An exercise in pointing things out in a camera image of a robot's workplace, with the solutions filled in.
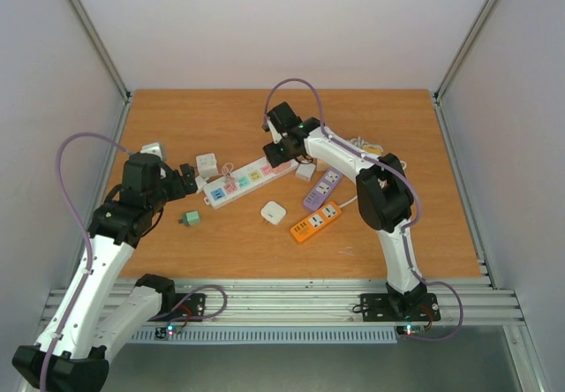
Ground pink cube socket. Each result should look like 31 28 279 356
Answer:
271 161 298 176

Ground orange power strip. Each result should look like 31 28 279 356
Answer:
290 201 343 244

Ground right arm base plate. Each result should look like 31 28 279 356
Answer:
351 293 441 323

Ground white square charger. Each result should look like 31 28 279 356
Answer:
295 163 316 182

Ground right small circuit board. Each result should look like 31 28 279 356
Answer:
396 324 431 336

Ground green small charger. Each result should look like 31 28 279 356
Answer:
178 210 201 227

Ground left small circuit board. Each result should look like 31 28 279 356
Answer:
154 325 183 341

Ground grey slotted cable duct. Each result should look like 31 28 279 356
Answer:
130 325 397 346

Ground white cube socket adapter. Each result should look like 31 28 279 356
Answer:
196 153 219 178

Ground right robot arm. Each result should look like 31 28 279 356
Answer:
263 102 427 320

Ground aluminium frame post right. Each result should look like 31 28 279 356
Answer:
432 0 501 103

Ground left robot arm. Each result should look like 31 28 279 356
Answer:
12 153 198 391

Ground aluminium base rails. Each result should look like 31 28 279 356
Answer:
175 276 525 327

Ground beige cube socket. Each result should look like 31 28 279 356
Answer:
315 158 329 171

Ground white power strip pastel sockets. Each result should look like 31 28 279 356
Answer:
203 156 283 209

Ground aluminium frame post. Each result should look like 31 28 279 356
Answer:
432 0 501 103
47 0 132 104

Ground yellow cube socket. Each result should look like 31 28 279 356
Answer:
362 146 383 155

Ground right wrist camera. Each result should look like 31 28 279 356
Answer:
263 119 283 144

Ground white charger with pink cable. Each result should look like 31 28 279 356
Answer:
195 162 235 192

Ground small circuit board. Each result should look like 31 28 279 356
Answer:
154 325 183 341
396 324 431 336

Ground white coiled power cable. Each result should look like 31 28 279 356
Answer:
339 135 410 210

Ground aluminium frame post left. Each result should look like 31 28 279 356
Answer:
47 0 132 104

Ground white flat charger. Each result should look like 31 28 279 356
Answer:
260 200 287 226

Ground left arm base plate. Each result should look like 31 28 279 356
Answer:
150 292 207 322

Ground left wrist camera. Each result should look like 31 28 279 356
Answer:
139 142 167 162

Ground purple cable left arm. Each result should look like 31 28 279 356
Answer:
38 132 142 392

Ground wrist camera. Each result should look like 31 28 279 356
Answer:
139 142 167 162
263 119 283 144

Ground purple power strip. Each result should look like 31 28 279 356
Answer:
303 168 343 212

